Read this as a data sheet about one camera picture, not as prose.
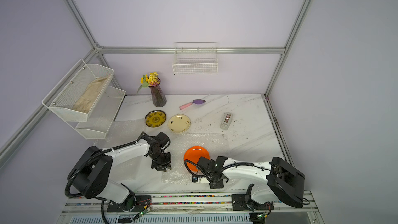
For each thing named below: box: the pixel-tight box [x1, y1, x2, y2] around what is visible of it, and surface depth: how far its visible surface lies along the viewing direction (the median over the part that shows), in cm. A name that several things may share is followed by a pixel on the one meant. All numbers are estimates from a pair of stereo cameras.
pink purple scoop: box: [178, 99, 207, 110], surface depth 117 cm
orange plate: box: [183, 145, 211, 172], surface depth 90 cm
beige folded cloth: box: [72, 75, 111, 113], surface depth 81 cm
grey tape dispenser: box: [219, 112, 233, 131], surface depth 103 cm
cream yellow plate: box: [167, 114, 192, 134], surface depth 106 cm
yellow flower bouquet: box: [136, 71, 161, 95], surface depth 97 cm
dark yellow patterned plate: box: [144, 109, 167, 128], surface depth 109 cm
